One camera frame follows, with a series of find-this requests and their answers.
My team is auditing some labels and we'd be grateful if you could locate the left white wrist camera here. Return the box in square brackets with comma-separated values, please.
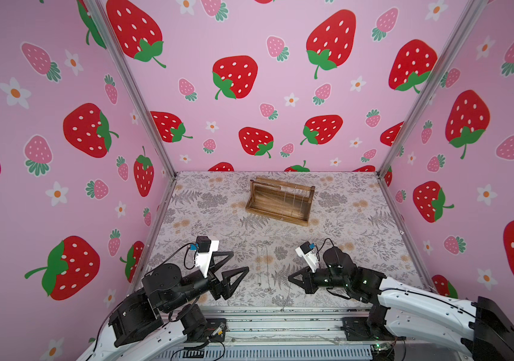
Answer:
[195, 236, 219, 278]

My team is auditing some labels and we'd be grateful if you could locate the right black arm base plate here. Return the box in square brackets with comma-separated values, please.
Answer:
[340, 317, 407, 342]

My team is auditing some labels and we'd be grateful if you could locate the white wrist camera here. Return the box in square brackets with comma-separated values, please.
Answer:
[195, 236, 219, 278]
[295, 242, 319, 273]

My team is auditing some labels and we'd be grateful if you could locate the silver chain necklace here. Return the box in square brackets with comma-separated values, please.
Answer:
[254, 243, 272, 292]

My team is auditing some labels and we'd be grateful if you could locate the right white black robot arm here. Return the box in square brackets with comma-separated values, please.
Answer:
[288, 242, 514, 360]

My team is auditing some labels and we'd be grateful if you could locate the wooden jewelry display stand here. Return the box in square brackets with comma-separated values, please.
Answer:
[246, 177, 315, 227]

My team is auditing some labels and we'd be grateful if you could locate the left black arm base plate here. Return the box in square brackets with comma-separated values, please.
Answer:
[182, 318, 228, 343]

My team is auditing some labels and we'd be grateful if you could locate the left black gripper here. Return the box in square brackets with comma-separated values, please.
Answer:
[159, 251, 246, 317]

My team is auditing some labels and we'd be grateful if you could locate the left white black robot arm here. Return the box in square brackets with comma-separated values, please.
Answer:
[79, 251, 249, 360]

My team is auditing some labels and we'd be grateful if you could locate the aluminium rail frame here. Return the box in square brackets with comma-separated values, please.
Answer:
[98, 306, 479, 361]

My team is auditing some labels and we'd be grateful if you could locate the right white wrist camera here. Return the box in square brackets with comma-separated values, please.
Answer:
[295, 242, 319, 273]

